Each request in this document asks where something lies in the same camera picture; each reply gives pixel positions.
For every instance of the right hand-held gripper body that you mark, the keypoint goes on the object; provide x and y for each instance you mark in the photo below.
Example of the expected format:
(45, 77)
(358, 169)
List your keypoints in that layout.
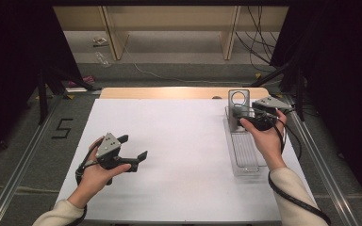
(271, 103)

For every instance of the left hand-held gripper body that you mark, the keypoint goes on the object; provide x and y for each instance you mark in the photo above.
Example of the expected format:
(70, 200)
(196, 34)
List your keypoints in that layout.
(108, 147)

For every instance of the grey phone case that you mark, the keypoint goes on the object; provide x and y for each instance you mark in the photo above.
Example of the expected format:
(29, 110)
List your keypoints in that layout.
(238, 97)

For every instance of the clear plastic tray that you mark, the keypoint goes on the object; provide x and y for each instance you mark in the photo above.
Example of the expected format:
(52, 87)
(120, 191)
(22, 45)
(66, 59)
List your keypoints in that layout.
(245, 153)

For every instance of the person's left hand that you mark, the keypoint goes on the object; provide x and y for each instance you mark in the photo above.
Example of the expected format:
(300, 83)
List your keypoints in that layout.
(95, 179)

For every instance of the person's right hand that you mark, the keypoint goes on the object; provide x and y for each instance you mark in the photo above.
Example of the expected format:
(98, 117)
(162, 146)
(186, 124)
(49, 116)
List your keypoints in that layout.
(267, 141)

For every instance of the black metal stand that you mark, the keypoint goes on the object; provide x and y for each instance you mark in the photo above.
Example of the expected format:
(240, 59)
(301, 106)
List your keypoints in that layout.
(42, 100)
(300, 100)

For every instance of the white board mat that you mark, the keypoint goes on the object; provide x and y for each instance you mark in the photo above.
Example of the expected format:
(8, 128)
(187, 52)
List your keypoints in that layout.
(185, 185)

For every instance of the wooden table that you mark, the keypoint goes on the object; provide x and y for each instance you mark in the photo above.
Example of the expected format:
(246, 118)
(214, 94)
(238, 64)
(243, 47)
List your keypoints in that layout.
(169, 93)

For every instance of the white flat paper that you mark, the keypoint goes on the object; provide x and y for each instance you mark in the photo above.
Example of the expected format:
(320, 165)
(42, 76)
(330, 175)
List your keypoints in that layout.
(75, 89)

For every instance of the pink object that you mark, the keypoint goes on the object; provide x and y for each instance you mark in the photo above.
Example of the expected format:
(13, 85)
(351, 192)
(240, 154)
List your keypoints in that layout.
(86, 80)

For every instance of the black curtain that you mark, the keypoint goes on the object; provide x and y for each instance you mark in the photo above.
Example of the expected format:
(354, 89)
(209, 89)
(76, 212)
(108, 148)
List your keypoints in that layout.
(342, 78)
(15, 62)

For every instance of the small floor debris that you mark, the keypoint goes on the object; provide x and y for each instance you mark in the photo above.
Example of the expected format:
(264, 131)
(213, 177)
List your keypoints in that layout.
(100, 40)

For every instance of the wooden shelf unit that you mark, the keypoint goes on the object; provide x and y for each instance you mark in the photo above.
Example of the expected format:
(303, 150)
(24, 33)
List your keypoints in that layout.
(176, 19)

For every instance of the metal floor rail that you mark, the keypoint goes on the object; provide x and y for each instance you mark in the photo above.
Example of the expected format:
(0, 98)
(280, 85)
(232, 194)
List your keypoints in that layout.
(326, 175)
(22, 169)

